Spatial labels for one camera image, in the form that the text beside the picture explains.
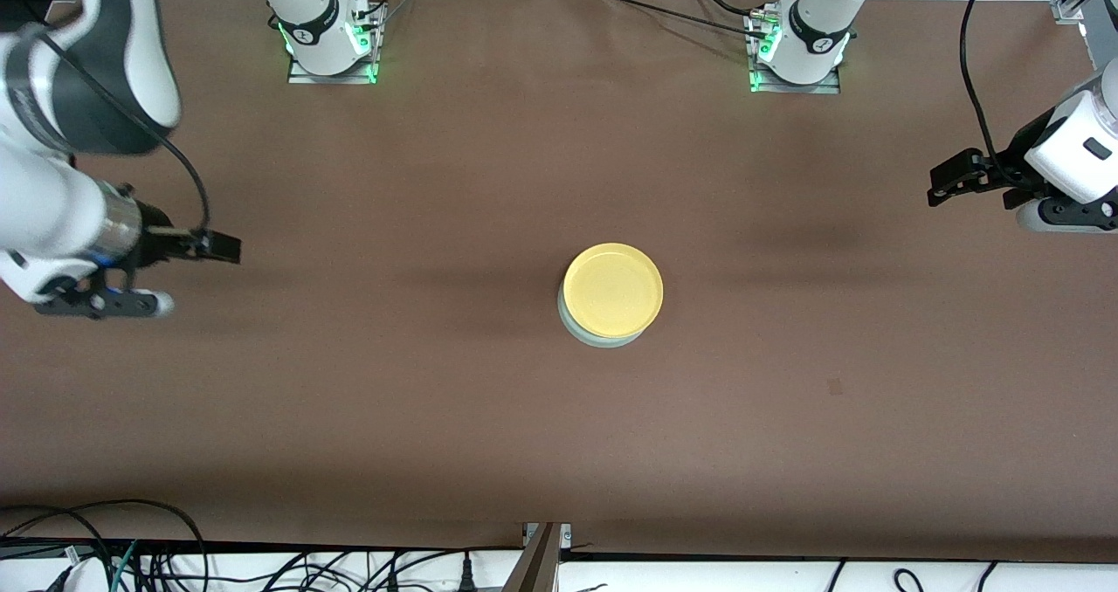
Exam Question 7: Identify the yellow plastic plate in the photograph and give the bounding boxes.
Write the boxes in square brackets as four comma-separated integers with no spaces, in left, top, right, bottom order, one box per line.
[562,243,665,339]

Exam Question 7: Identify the pale green plastic plate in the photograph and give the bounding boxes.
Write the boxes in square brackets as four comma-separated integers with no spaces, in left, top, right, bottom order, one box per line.
[556,282,654,349]

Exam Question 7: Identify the brown table cover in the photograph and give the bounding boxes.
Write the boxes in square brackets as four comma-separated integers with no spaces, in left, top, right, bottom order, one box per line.
[0,0,1118,562]

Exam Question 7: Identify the white lower shelf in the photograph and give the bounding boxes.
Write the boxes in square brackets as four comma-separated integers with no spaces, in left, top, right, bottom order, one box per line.
[0,547,1118,592]

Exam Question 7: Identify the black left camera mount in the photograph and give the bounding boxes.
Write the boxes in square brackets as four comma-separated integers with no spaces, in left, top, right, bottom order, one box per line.
[1039,192,1118,231]

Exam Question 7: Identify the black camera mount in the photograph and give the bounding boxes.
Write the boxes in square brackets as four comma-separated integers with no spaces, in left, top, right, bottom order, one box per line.
[1039,192,1118,231]
[35,285,156,319]

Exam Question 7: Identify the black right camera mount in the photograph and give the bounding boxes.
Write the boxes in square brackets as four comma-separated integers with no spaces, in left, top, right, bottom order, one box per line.
[35,285,156,319]

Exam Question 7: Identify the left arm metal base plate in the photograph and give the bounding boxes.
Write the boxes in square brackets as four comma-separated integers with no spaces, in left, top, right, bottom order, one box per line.
[747,11,842,95]

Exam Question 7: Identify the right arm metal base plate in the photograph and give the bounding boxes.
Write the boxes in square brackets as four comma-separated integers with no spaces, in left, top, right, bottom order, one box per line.
[286,3,386,86]

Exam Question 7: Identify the black looping cable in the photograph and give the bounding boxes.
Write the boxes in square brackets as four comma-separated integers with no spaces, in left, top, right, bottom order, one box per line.
[0,498,208,592]

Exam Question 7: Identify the thin grey cable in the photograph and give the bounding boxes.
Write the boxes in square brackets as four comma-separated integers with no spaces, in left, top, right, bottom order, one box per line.
[376,0,420,34]

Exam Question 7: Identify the green cable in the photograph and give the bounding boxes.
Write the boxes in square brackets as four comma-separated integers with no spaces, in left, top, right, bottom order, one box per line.
[109,540,141,592]

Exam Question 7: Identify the long black table cable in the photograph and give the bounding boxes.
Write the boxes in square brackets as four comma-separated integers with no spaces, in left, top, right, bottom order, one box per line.
[597,0,774,43]

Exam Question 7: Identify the aluminium frame post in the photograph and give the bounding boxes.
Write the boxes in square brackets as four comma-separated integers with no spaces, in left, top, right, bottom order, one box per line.
[502,522,573,592]

